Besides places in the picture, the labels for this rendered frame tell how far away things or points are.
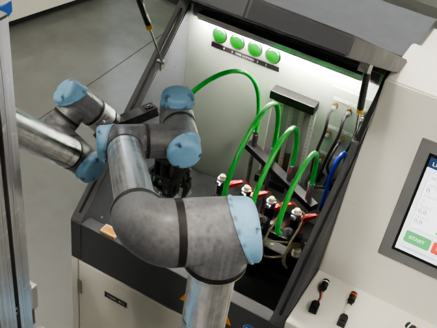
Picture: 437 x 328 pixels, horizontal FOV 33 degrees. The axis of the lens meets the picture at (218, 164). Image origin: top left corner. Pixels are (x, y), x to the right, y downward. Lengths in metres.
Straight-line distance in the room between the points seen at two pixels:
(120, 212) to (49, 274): 2.12
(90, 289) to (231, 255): 1.22
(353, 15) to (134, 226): 1.22
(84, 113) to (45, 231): 1.71
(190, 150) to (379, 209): 0.64
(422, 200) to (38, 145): 0.95
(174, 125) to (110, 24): 3.50
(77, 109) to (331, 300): 0.85
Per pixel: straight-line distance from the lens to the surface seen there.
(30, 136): 1.64
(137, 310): 2.31
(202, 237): 1.20
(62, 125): 1.86
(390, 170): 1.95
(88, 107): 1.87
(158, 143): 1.56
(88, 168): 1.76
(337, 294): 2.09
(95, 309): 2.45
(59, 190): 3.73
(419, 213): 1.97
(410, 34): 2.22
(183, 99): 1.63
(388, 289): 2.09
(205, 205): 1.22
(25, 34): 4.94
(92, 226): 2.21
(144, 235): 1.20
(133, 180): 1.33
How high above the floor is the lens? 2.51
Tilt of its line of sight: 40 degrees down
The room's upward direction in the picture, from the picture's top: 8 degrees clockwise
